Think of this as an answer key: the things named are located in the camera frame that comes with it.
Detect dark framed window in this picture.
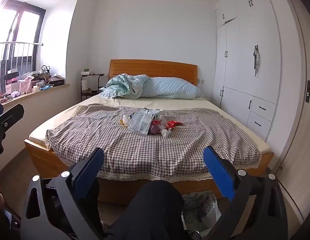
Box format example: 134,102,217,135
0,0,46,93

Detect dark metal nightstand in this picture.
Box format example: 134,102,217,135
80,71,105,102

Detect white wardrobe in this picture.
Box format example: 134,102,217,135
211,0,296,140

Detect checked blanket with lace edge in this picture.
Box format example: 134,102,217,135
45,104,261,183

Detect light blue pillow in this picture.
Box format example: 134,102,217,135
140,77,202,99

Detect metal window railing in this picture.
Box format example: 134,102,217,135
0,42,44,93

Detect clear plastic packaging sheet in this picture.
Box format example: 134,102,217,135
128,108,157,136

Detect pile of windowsill clutter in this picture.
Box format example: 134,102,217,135
0,65,66,104

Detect person's dark trouser leg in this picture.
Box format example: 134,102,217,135
102,180,187,240

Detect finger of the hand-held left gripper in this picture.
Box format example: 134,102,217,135
0,103,24,130

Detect teal floral quilt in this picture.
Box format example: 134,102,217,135
99,73,150,99

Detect beige room door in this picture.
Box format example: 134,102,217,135
275,0,310,188

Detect wooden headboard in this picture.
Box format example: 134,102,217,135
109,59,198,87

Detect pale plastic bag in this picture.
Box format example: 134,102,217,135
182,191,222,228

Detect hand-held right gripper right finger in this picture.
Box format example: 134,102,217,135
204,146,288,240

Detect hanging strap on wardrobe handle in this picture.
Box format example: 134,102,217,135
252,45,261,77

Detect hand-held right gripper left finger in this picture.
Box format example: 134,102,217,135
21,147,105,240

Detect white and blue carton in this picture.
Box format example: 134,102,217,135
152,109,167,121

